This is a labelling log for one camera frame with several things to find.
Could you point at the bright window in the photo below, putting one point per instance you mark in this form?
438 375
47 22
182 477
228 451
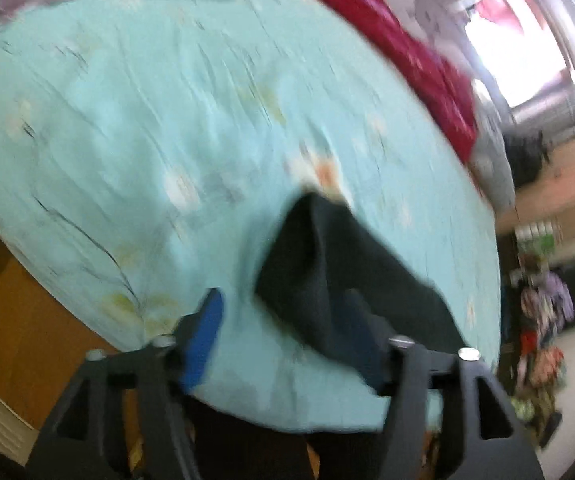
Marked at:
517 35

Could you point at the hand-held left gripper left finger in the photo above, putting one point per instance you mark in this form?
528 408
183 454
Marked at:
206 332

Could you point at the light blue floral bed sheet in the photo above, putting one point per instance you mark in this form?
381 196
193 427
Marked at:
167 135

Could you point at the pile of colourful clothes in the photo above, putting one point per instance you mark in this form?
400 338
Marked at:
542 340

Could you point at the red blanket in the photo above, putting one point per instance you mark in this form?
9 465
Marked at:
407 50

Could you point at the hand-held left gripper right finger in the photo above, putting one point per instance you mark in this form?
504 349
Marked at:
367 355

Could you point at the dark grey pants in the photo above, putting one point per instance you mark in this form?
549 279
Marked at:
347 270

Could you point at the black bag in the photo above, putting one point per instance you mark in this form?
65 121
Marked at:
525 155

